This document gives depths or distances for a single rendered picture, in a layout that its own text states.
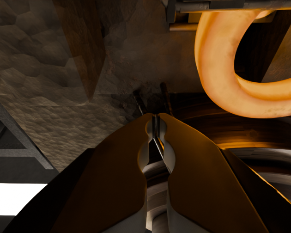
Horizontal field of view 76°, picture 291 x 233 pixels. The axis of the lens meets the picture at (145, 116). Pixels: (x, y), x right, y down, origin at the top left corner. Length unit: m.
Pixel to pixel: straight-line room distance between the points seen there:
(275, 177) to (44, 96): 0.32
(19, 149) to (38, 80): 6.19
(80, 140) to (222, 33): 0.46
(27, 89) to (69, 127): 0.32
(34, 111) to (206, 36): 0.42
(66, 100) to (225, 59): 0.15
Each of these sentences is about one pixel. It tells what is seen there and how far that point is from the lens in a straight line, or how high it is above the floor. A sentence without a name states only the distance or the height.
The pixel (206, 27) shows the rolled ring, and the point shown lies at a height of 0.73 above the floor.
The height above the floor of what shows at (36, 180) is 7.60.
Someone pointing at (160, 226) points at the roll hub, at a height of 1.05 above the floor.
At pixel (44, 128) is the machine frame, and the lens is 0.55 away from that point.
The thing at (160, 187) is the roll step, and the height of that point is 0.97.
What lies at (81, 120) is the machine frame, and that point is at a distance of 0.48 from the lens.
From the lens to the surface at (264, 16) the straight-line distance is 0.32.
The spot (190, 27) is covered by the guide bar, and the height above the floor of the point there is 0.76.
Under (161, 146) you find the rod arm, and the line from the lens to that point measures 0.26.
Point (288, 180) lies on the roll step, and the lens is 0.36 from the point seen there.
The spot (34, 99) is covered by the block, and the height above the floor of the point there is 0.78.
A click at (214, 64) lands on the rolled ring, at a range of 0.19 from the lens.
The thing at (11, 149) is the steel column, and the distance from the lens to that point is 6.50.
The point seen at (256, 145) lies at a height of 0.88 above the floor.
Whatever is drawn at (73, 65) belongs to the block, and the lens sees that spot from 0.17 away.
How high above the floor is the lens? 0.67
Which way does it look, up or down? 48 degrees up
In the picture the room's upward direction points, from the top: 177 degrees clockwise
